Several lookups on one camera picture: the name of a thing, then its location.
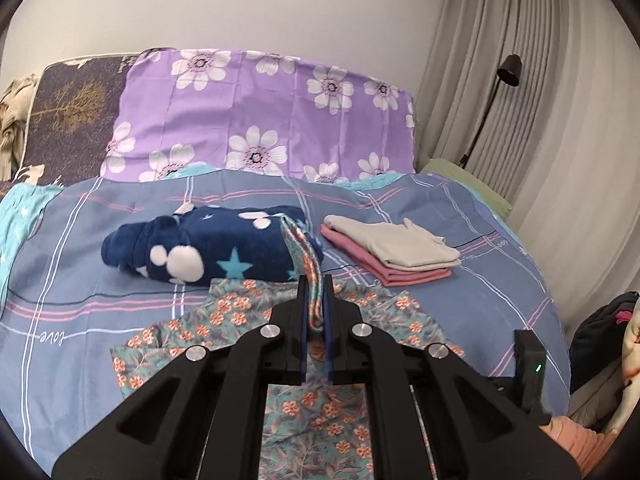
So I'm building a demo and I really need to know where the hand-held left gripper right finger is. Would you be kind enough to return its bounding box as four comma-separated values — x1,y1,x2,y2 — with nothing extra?
324,276,582,480

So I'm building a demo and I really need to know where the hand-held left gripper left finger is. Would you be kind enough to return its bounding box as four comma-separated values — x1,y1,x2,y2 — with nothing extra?
52,276,308,480

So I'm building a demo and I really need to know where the teal orange floral garment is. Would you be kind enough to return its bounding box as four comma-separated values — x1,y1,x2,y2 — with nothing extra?
111,215,463,480

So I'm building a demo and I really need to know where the person's right forearm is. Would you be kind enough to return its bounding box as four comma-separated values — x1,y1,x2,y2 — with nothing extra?
537,415,620,478

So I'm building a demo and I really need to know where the pile of dark clothes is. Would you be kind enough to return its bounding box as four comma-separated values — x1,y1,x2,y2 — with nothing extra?
569,291,640,436

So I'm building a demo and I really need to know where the pink folded garment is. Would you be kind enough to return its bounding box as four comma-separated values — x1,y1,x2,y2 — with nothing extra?
320,225,453,288

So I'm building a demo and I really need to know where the navy star print fleece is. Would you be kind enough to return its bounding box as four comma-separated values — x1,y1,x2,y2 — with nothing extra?
101,205,325,287

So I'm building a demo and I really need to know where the grey folded garment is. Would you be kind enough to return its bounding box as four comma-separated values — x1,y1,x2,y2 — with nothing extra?
323,215,462,270

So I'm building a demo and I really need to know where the green cushion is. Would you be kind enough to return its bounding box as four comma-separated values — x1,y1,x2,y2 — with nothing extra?
419,158,513,216

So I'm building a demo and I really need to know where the purple floral pillow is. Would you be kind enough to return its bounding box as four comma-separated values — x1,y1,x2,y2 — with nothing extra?
101,49,417,184

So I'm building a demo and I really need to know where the blue plaid bed sheet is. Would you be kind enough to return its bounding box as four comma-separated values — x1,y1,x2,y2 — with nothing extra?
0,169,572,480

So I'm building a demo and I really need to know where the grey curtain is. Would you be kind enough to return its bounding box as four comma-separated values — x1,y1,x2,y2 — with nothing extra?
417,0,640,341

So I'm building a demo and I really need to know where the black floor lamp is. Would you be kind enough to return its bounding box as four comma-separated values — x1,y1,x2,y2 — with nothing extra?
459,54,523,170

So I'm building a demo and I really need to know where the teal star print sheet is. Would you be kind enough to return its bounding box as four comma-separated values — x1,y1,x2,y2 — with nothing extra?
0,182,63,306

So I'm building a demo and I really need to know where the dark gold tree pillow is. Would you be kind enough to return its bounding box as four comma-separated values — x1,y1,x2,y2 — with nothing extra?
12,54,143,186

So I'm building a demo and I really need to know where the beige knitted cloth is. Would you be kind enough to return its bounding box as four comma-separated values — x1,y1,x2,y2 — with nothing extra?
0,75,40,181

